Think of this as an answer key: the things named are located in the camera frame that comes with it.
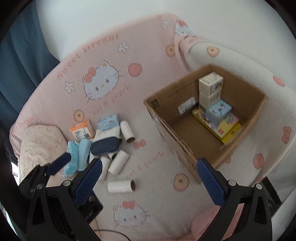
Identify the yellow flat box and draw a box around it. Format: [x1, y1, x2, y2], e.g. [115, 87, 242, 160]
[191, 108, 242, 144]

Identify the white green printed carton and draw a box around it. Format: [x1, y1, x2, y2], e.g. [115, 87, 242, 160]
[198, 72, 224, 96]
[199, 91, 222, 112]

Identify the light blue whale print box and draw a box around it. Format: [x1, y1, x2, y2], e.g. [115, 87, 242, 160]
[205, 100, 232, 126]

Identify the light blue wet wipes pack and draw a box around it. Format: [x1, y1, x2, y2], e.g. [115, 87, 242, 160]
[63, 141, 80, 178]

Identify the pink white printed sofa cover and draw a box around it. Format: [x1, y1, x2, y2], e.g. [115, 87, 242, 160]
[9, 13, 296, 241]

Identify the brown cardboard box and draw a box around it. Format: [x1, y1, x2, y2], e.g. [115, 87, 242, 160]
[143, 64, 267, 184]

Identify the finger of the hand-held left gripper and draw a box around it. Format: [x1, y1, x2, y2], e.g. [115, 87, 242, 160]
[18, 153, 72, 193]

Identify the pile of white paper tubes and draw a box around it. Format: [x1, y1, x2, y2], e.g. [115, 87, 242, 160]
[98, 120, 137, 194]

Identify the light blue barcode label box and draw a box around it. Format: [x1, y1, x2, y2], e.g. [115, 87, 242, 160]
[96, 113, 120, 131]

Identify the blue curtain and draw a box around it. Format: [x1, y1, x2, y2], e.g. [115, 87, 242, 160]
[0, 2, 61, 144]

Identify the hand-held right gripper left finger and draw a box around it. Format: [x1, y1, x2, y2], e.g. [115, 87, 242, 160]
[26, 158, 103, 241]

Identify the navy glasses case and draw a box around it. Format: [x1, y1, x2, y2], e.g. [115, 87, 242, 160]
[91, 137, 121, 155]

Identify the pink floral pillow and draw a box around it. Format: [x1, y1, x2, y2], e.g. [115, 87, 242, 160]
[20, 125, 66, 179]

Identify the white small box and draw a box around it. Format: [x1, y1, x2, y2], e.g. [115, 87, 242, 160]
[94, 126, 122, 142]

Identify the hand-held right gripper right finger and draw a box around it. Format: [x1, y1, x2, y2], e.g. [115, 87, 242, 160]
[196, 158, 273, 241]

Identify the plain light blue long box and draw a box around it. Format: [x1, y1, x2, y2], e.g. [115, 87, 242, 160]
[77, 138, 93, 172]

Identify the orange white tissue pack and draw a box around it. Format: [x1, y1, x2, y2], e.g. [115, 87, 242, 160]
[70, 119, 95, 142]

